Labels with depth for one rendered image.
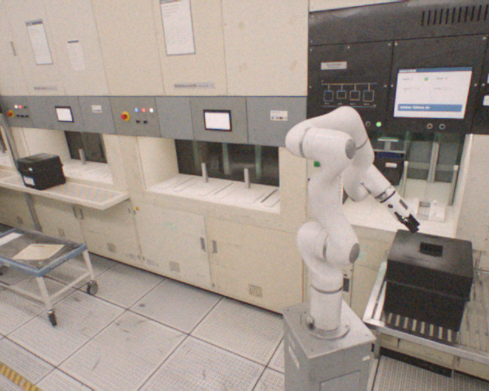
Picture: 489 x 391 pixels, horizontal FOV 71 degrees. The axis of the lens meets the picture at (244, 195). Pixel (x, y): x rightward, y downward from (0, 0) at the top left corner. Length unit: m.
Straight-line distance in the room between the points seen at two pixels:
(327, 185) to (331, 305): 0.49
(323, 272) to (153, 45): 1.75
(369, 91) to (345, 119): 0.68
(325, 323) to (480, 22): 1.33
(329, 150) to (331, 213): 0.24
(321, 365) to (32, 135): 3.37
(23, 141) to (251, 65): 2.57
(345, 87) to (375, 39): 0.24
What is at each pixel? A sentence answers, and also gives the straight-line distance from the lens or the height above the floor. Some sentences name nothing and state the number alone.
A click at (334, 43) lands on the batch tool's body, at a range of 1.85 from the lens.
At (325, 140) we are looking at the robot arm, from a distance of 1.03.
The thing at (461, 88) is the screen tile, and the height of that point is 1.60.
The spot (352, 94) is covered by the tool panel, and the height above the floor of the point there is 1.57.
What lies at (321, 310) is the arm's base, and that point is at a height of 0.86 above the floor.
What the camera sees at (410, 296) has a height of 0.87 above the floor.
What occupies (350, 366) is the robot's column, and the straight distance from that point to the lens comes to 1.53.
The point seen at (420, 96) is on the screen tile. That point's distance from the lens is 1.79.
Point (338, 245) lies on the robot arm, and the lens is 1.20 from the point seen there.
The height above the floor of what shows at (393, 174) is 1.01.
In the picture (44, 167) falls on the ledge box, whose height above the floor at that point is 0.99.
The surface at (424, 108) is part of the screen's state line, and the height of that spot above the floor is 1.51.
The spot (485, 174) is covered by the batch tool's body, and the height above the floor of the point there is 1.24.
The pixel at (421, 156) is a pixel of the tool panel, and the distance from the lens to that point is 2.78.
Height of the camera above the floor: 1.77
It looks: 22 degrees down
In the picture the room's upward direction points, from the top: 3 degrees counter-clockwise
